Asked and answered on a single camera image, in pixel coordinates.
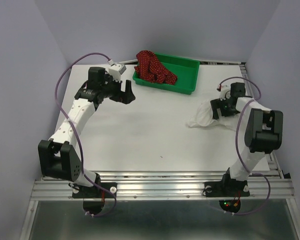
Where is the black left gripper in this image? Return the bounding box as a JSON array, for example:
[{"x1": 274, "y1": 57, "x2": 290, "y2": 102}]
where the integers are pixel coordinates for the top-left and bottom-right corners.
[{"x1": 100, "y1": 74, "x2": 136, "y2": 105}]

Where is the white skirt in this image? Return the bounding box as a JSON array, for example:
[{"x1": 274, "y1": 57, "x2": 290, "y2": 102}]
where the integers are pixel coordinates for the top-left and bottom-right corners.
[{"x1": 186, "y1": 99, "x2": 239, "y2": 131}]

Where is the red polka dot skirt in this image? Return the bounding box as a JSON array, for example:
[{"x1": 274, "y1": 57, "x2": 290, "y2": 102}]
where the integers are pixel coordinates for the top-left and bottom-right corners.
[{"x1": 134, "y1": 50, "x2": 178, "y2": 85}]

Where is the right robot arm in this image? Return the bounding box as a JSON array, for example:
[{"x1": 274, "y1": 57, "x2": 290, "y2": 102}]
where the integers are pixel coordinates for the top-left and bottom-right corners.
[{"x1": 210, "y1": 82, "x2": 283, "y2": 195}]

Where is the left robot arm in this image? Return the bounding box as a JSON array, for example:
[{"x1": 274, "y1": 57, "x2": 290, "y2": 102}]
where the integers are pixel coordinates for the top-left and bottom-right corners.
[{"x1": 38, "y1": 63, "x2": 136, "y2": 197}]

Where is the green plastic bin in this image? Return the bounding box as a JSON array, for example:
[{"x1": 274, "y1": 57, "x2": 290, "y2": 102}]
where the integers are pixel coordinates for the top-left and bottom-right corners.
[{"x1": 132, "y1": 53, "x2": 200, "y2": 95}]

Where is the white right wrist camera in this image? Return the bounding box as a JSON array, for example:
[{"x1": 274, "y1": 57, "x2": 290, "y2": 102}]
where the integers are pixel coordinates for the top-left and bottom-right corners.
[{"x1": 217, "y1": 85, "x2": 231, "y2": 101}]

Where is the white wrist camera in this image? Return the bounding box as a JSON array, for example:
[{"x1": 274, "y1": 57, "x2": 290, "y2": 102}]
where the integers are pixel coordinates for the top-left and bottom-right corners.
[
  {"x1": 217, "y1": 85, "x2": 231, "y2": 101},
  {"x1": 108, "y1": 63, "x2": 127, "y2": 79}
]

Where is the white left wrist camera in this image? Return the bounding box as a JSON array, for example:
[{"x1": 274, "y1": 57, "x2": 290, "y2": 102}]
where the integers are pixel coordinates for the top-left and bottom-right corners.
[{"x1": 108, "y1": 63, "x2": 127, "y2": 79}]

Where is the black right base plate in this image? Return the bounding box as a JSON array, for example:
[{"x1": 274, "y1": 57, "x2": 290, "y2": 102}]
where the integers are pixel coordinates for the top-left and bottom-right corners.
[{"x1": 202, "y1": 180, "x2": 250, "y2": 199}]

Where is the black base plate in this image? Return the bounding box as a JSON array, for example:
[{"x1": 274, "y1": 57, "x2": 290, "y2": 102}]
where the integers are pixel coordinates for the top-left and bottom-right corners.
[
  {"x1": 68, "y1": 182, "x2": 118, "y2": 199},
  {"x1": 202, "y1": 180, "x2": 250, "y2": 199}
]

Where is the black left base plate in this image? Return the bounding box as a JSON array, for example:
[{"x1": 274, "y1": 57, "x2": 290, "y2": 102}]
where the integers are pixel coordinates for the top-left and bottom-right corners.
[{"x1": 68, "y1": 182, "x2": 118, "y2": 199}]

